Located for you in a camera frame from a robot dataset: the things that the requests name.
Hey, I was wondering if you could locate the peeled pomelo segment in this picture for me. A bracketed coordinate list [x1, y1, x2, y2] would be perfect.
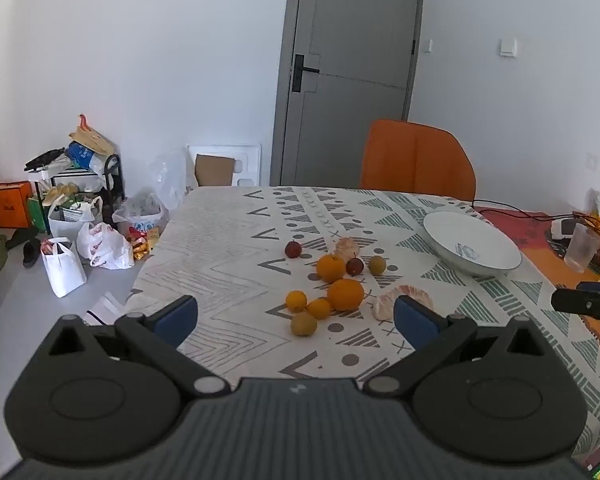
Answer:
[372, 285, 434, 322]
[334, 237, 360, 263]

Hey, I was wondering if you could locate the red plum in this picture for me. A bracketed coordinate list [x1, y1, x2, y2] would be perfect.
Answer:
[346, 257, 364, 276]
[284, 240, 302, 259]

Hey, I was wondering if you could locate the small tangerine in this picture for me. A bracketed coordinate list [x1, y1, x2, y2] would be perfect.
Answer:
[306, 297, 332, 320]
[285, 290, 308, 313]

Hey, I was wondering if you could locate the clear plastic cup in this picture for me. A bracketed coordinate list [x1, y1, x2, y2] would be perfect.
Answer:
[564, 223, 600, 273]

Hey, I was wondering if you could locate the white power adapter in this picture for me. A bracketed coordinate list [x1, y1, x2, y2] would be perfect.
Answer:
[550, 217, 578, 242]

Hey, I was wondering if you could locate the white ceramic bowl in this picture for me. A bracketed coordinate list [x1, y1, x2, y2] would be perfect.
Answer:
[422, 210, 522, 276]

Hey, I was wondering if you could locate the white red plastic bag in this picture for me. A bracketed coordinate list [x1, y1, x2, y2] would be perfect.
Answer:
[76, 222, 134, 270]

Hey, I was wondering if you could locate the white paper bag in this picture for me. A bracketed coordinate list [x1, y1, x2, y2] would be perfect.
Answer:
[41, 237, 87, 298]

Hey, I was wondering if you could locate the patterned white tablecloth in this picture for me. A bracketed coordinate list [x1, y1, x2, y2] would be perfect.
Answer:
[126, 186, 600, 456]

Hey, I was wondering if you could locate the clear plastic bag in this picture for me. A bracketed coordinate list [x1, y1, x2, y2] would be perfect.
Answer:
[149, 148, 188, 211]

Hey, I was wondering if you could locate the brown cardboard piece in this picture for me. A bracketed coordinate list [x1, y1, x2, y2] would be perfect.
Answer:
[195, 154, 235, 186]

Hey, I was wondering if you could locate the orange chair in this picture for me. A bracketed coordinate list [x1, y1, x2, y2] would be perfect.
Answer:
[360, 119, 477, 200]

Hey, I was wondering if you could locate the black shelf rack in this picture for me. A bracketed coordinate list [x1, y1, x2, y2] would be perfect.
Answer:
[24, 154, 125, 234]

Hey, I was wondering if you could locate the white foam packaging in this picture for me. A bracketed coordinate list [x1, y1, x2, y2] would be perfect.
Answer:
[187, 145, 261, 188]

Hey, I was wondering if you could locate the orange box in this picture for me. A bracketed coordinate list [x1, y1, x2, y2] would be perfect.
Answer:
[0, 181, 32, 229]

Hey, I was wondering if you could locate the grey door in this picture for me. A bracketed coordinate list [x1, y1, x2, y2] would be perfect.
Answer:
[270, 0, 422, 188]

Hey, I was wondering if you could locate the black cable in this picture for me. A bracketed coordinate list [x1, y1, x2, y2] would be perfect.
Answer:
[471, 198, 581, 224]

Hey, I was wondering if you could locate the white light switch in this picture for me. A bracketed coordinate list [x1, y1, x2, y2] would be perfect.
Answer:
[498, 38, 518, 58]

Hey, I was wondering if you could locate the black door handle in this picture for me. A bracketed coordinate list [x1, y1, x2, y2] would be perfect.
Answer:
[291, 54, 321, 93]

